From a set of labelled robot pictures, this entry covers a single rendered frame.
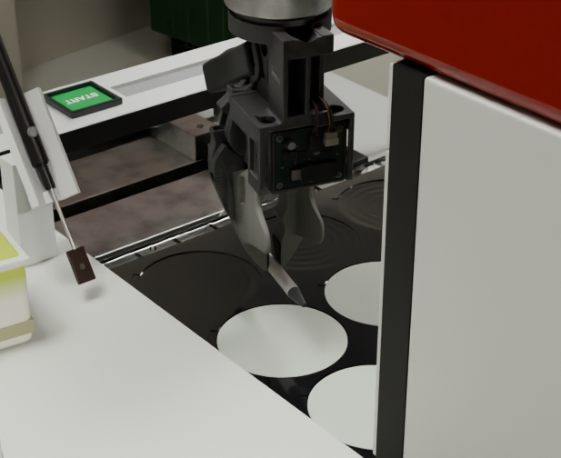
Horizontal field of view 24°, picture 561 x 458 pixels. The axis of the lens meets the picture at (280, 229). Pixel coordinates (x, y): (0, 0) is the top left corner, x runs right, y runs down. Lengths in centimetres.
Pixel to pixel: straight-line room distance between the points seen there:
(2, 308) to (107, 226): 35
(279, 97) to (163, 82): 44
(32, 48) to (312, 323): 298
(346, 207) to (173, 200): 17
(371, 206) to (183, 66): 27
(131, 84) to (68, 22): 271
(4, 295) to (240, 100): 21
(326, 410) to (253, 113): 22
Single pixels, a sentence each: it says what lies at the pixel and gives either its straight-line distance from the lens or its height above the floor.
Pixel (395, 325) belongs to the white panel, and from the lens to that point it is 72.
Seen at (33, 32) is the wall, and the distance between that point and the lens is 395.
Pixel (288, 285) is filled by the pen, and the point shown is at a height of 95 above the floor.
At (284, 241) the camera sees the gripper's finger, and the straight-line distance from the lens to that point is 101.
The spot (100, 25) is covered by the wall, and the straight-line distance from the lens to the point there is 411.
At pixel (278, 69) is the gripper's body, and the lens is 88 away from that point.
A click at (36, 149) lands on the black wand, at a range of 94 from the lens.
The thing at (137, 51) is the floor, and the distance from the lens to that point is 405.
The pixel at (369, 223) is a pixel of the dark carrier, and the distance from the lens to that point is 118.
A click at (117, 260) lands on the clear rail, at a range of 112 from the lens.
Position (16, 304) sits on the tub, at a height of 100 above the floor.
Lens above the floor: 146
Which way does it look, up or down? 29 degrees down
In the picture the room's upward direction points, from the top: straight up
